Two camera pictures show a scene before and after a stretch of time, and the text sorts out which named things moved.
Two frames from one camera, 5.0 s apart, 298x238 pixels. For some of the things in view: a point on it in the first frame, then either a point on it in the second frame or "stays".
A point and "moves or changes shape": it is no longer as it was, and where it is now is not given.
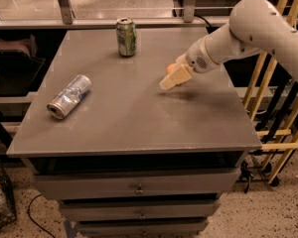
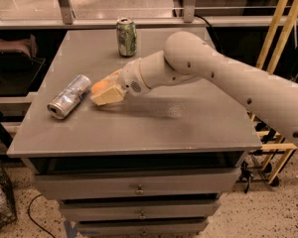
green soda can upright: (126, 36) stays
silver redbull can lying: (70, 97) stays
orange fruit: (170, 67) moves or changes shape
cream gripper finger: (179, 76) -> (109, 94)
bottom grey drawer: (142, 227) stays
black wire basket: (3, 213) stays
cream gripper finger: (182, 59) -> (113, 76)
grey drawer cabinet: (124, 157) stays
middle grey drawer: (139, 210) stays
